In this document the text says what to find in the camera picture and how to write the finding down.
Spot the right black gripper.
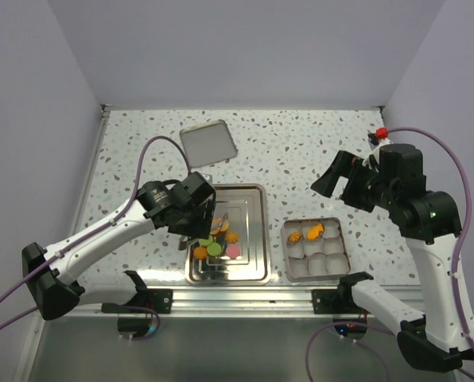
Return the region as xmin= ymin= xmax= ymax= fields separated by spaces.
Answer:
xmin=312 ymin=150 xmax=398 ymax=213

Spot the round dotted orange cookie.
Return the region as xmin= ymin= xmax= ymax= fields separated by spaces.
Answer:
xmin=210 ymin=219 xmax=227 ymax=236

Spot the green sandwich cookie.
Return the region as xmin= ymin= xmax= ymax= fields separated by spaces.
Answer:
xmin=206 ymin=243 xmax=223 ymax=257
xmin=198 ymin=236 xmax=214 ymax=247

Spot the pink sandwich cookie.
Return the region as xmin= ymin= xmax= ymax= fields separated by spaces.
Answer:
xmin=225 ymin=244 xmax=241 ymax=259

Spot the orange fish cookie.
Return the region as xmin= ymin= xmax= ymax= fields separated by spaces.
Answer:
xmin=305 ymin=223 xmax=324 ymax=241

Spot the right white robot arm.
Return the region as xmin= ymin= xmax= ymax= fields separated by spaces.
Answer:
xmin=311 ymin=144 xmax=474 ymax=372

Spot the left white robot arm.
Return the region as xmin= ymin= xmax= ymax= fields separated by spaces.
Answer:
xmin=21 ymin=172 xmax=216 ymax=321

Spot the orange chip cookie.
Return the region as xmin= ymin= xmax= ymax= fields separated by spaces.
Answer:
xmin=193 ymin=247 xmax=208 ymax=260

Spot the large steel tray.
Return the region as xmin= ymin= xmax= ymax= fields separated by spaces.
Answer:
xmin=185 ymin=184 xmax=270 ymax=287

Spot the square tin lid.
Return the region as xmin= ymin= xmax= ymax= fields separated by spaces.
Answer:
xmin=179 ymin=119 xmax=238 ymax=168

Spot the pink cookie tin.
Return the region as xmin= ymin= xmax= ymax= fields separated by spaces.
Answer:
xmin=281 ymin=217 xmax=352 ymax=283

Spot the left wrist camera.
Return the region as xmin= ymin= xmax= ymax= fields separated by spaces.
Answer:
xmin=200 ymin=173 xmax=213 ymax=185

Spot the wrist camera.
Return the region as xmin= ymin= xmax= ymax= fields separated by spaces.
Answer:
xmin=200 ymin=173 xmax=213 ymax=185
xmin=367 ymin=127 xmax=392 ymax=160

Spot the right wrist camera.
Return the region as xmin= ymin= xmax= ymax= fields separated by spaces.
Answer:
xmin=367 ymin=127 xmax=392 ymax=160

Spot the aluminium rail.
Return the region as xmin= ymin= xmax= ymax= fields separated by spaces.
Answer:
xmin=33 ymin=286 xmax=425 ymax=318

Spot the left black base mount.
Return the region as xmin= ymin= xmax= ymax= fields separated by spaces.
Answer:
xmin=101 ymin=271 xmax=173 ymax=314

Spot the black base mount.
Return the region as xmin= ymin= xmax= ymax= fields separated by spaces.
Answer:
xmin=311 ymin=271 xmax=374 ymax=314
xmin=101 ymin=271 xmax=173 ymax=314

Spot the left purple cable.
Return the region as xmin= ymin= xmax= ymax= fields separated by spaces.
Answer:
xmin=0 ymin=135 xmax=194 ymax=343

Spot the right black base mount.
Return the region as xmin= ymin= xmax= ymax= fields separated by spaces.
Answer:
xmin=311 ymin=271 xmax=374 ymax=314

